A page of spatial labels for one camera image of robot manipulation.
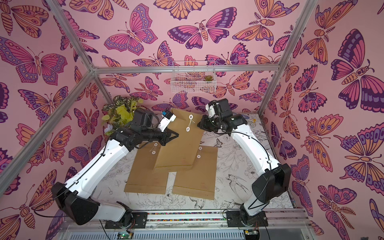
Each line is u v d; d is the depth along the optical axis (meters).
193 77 0.95
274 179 0.42
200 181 0.89
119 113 0.87
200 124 0.76
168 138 0.62
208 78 0.92
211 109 0.72
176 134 0.70
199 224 0.73
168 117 0.62
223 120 0.58
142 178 0.87
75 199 0.38
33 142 0.59
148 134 0.61
